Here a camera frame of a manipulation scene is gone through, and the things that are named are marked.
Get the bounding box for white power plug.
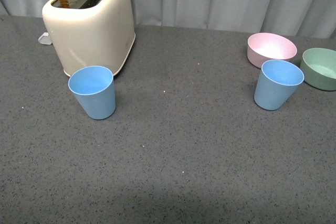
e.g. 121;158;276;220
38;32;53;45

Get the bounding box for blue plastic cup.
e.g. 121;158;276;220
68;66;116;120
254;59;304;111

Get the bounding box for white two-slot toaster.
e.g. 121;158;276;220
42;0;135;76

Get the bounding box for pink plastic bowl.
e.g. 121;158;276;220
247;33;297;68

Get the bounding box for green plastic bowl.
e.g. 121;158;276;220
300;48;335;91

